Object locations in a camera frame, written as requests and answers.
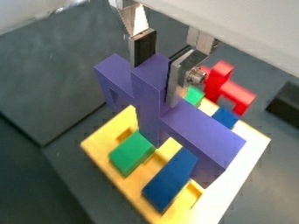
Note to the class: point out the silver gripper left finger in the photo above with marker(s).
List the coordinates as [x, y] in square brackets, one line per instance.
[140, 36]

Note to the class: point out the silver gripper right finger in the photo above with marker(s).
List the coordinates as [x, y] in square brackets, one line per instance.
[184, 71]

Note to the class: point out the purple cross-shaped block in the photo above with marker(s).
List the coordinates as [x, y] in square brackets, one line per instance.
[139, 86]

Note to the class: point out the yellow slotted board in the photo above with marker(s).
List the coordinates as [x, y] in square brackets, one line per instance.
[197, 205]

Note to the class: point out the red cross-shaped block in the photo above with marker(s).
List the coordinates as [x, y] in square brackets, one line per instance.
[219, 85]

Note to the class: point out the black block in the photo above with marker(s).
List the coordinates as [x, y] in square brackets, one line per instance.
[284, 105]

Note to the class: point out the blue long bar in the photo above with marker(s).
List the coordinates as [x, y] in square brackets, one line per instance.
[171, 178]

